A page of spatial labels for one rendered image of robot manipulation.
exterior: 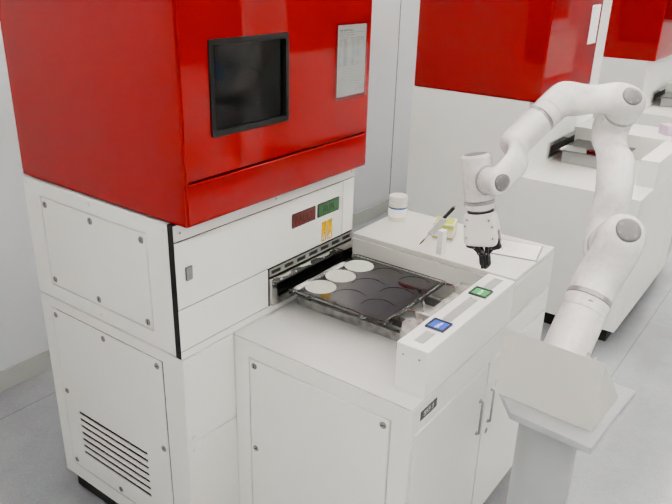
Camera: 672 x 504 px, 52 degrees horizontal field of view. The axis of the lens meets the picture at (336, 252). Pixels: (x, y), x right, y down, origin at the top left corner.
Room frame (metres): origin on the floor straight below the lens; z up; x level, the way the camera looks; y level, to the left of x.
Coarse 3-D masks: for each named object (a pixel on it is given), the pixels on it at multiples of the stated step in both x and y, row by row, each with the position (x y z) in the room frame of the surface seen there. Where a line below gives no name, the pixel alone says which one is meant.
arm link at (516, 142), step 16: (528, 112) 1.97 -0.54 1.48; (544, 112) 1.95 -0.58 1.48; (512, 128) 1.94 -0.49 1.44; (528, 128) 1.93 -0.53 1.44; (544, 128) 1.94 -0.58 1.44; (512, 144) 1.85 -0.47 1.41; (528, 144) 1.91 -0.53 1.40; (512, 160) 1.81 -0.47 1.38; (480, 176) 1.81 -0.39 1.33; (496, 176) 1.78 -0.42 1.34; (512, 176) 1.79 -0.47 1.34; (496, 192) 1.77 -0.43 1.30
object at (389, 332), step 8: (304, 304) 2.00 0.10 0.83; (312, 304) 1.98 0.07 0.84; (320, 304) 1.96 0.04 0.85; (320, 312) 1.96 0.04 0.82; (328, 312) 1.94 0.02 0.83; (336, 312) 1.92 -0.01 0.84; (344, 312) 1.91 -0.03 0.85; (344, 320) 1.91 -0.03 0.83; (352, 320) 1.89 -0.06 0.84; (360, 320) 1.87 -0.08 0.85; (368, 328) 1.85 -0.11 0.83; (376, 328) 1.84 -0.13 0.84; (384, 328) 1.82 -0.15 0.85; (392, 328) 1.82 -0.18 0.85; (384, 336) 1.82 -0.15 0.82; (392, 336) 1.80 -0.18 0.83
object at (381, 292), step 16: (368, 272) 2.11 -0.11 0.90; (384, 272) 2.12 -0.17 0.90; (400, 272) 2.12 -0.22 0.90; (304, 288) 1.97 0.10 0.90; (336, 288) 1.98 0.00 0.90; (352, 288) 1.98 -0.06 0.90; (368, 288) 1.99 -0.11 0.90; (384, 288) 1.99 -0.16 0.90; (400, 288) 1.99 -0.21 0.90; (416, 288) 2.00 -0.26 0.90; (352, 304) 1.87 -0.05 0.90; (368, 304) 1.88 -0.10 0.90; (384, 304) 1.88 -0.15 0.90; (400, 304) 1.88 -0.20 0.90; (384, 320) 1.78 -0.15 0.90
